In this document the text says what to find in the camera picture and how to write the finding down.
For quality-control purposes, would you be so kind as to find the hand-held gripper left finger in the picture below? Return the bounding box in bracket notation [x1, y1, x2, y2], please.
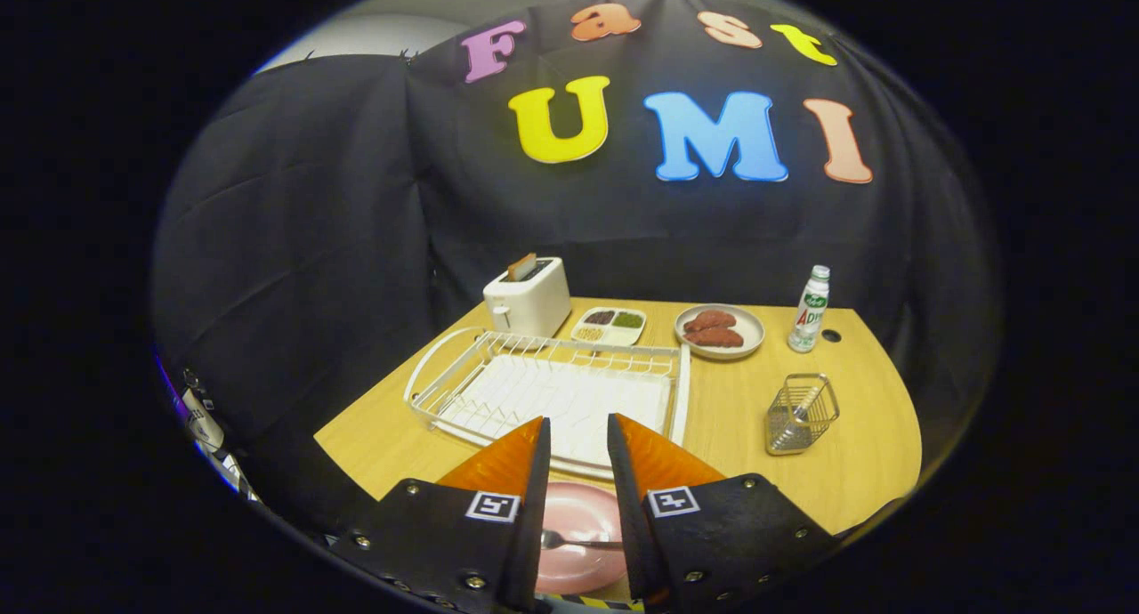
[329, 416, 552, 613]

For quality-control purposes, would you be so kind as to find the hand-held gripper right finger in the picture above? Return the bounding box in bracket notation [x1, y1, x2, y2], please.
[607, 412, 842, 610]

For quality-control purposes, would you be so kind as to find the wooden handled spoon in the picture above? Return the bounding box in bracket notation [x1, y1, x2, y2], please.
[540, 529, 624, 551]

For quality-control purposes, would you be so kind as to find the pink plate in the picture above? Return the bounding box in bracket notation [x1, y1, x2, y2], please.
[534, 481, 628, 595]

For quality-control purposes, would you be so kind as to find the white wire dish rack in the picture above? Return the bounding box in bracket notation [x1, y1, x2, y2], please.
[404, 327, 691, 481]

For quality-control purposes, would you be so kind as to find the metal wire basket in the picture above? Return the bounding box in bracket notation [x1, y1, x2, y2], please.
[765, 373, 840, 456]

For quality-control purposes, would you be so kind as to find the white divided bean dish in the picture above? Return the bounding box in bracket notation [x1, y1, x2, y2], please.
[570, 306, 647, 348]

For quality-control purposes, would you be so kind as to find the beige round plate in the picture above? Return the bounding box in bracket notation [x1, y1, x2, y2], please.
[674, 303, 765, 360]

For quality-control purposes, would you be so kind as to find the yellow black striped tape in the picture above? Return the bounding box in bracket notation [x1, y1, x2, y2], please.
[543, 594, 643, 613]

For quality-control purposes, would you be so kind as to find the white drain tray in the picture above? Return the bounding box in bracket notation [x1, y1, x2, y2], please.
[440, 354, 673, 473]

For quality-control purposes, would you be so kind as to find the white toaster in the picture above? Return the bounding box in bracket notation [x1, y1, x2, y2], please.
[482, 256, 571, 338]

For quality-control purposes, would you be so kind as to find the white drink bottle green cap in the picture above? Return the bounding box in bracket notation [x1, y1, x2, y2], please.
[788, 265, 831, 354]

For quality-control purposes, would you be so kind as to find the white and black device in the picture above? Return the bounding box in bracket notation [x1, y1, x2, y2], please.
[174, 365, 263, 504]

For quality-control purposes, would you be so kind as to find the black backdrop cloth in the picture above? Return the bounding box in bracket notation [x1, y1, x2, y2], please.
[151, 0, 1006, 544]

